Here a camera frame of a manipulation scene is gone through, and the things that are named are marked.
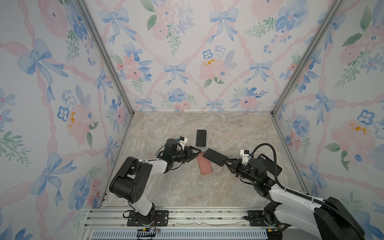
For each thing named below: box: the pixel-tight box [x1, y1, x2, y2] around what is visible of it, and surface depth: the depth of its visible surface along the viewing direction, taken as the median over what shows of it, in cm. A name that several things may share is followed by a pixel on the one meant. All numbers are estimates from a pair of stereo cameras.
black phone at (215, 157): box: [202, 148, 229, 167], surface depth 86 cm
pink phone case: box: [197, 152, 213, 175], surface depth 92 cm
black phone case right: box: [258, 153, 283, 176], surface depth 95 cm
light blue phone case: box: [195, 129, 208, 148], surface depth 106 cm
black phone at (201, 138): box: [196, 129, 207, 147], surface depth 106 cm
